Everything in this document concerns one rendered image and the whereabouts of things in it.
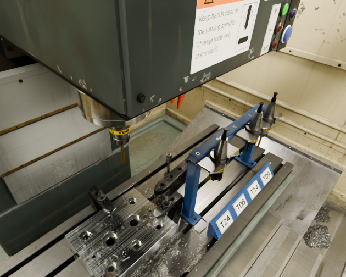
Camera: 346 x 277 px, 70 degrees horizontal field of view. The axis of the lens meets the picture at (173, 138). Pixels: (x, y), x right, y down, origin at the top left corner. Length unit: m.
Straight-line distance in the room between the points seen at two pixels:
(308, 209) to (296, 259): 0.27
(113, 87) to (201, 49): 0.13
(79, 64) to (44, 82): 0.61
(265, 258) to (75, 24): 1.10
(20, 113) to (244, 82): 1.14
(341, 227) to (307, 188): 0.25
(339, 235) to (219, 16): 1.33
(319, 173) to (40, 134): 1.33
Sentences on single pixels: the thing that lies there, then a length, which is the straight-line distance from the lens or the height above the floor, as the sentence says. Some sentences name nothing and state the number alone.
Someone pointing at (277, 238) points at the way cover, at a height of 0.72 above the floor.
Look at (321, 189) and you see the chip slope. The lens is 1.50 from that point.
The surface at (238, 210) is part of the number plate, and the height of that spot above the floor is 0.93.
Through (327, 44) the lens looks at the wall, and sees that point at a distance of 1.34.
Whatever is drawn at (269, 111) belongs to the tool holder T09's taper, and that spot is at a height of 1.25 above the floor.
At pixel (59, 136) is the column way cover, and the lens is 1.08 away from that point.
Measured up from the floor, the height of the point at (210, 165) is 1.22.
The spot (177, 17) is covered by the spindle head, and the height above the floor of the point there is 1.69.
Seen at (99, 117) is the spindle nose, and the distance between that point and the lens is 0.50.
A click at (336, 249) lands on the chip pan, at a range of 1.48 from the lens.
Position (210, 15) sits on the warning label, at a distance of 0.35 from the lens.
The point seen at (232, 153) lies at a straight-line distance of 0.84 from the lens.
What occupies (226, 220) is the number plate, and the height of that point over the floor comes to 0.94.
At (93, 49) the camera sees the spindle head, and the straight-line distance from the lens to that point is 0.31.
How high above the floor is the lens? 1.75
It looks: 39 degrees down
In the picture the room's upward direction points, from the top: 3 degrees clockwise
